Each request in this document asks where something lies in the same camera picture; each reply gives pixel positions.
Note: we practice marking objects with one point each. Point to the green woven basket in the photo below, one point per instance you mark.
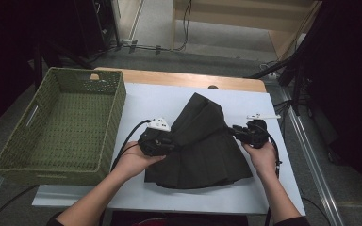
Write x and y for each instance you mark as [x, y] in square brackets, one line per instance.
[66, 132]

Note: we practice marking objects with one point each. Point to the black cabinet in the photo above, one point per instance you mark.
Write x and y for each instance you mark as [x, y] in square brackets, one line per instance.
[91, 25]

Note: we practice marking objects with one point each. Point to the white table mat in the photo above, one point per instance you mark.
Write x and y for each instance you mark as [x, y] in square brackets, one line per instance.
[157, 103]

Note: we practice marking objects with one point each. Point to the dark pleated skirt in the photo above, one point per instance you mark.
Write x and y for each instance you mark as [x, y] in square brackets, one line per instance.
[201, 150]

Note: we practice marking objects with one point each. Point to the person's right dark sleeve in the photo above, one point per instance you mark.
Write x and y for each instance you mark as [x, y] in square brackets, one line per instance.
[292, 222]

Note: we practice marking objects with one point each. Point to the person's left hand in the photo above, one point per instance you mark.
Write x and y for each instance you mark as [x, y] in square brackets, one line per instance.
[132, 163]

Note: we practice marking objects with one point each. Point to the wooden shelf unit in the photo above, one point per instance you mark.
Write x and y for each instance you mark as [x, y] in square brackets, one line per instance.
[220, 19]

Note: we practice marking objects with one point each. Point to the dark curtain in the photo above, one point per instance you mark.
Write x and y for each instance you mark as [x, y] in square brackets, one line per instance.
[352, 94]
[0, 62]

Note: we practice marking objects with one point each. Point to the person's right hand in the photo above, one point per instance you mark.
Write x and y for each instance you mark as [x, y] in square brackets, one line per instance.
[264, 161]

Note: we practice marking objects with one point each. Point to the black metal stand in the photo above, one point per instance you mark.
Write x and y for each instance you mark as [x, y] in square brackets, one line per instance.
[38, 62]
[297, 91]

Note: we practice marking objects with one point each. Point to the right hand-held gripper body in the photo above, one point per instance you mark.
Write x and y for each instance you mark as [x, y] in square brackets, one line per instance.
[257, 135]

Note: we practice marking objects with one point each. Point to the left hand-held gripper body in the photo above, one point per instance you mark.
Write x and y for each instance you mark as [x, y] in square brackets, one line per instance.
[154, 142]

